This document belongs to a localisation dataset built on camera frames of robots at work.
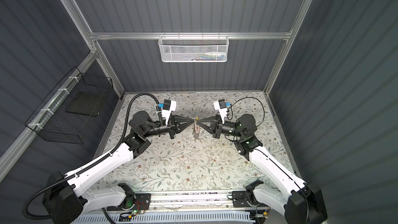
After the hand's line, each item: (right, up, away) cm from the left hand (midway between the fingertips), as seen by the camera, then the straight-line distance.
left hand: (194, 121), depth 61 cm
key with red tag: (+1, -3, +1) cm, 3 cm away
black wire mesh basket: (-61, +3, +12) cm, 62 cm away
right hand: (+2, -2, +1) cm, 3 cm away
